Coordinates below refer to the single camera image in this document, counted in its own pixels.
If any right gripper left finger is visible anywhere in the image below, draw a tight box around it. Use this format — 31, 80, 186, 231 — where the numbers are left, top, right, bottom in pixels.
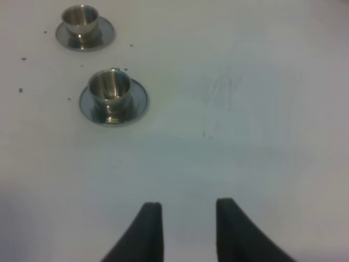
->
102, 203, 164, 262

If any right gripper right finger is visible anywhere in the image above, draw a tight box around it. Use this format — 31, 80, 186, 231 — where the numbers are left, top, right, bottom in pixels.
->
216, 198, 294, 261

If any near steel saucer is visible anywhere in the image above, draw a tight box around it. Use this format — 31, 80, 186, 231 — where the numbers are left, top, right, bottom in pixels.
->
79, 79, 150, 127

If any steel saucer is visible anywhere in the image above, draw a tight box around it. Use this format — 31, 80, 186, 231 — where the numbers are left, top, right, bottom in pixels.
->
56, 17, 116, 52
79, 79, 150, 127

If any near steel teacup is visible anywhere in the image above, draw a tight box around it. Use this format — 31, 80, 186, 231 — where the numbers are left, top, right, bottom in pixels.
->
87, 68, 132, 111

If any steel teacup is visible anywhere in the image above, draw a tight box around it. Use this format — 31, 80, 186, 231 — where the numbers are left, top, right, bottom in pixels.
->
87, 68, 132, 111
61, 4, 100, 36

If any far steel saucer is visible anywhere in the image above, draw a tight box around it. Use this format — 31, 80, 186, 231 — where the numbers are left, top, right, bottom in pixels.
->
56, 17, 116, 52

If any far steel teacup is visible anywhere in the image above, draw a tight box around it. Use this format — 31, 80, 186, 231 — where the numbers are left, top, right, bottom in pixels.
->
61, 4, 100, 36

